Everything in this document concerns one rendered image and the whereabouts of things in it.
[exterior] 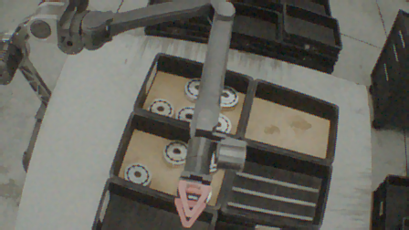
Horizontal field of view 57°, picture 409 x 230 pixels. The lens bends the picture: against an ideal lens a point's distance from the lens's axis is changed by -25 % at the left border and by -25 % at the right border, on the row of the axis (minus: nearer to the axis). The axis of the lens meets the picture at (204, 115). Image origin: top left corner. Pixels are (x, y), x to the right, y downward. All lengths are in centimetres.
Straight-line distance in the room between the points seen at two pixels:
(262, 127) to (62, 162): 85
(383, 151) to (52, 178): 228
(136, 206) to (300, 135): 73
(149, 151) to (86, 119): 38
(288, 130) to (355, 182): 46
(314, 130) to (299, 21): 114
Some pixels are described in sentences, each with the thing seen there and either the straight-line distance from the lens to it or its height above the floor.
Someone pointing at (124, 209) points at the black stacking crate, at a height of 83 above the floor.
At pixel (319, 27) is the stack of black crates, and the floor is 49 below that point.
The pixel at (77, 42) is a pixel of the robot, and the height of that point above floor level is 115.
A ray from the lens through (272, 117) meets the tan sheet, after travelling 196.
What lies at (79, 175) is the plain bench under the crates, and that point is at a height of 70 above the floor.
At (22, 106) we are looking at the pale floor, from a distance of 306.
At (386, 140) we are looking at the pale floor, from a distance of 331.
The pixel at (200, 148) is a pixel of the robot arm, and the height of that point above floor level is 148.
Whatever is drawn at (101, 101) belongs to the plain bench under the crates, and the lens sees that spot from 210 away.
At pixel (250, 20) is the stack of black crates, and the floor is 38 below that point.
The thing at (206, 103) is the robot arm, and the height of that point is 149.
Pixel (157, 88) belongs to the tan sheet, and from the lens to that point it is 197.
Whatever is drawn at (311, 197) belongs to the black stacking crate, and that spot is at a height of 83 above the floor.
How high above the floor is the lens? 238
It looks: 54 degrees down
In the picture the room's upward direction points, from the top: 12 degrees clockwise
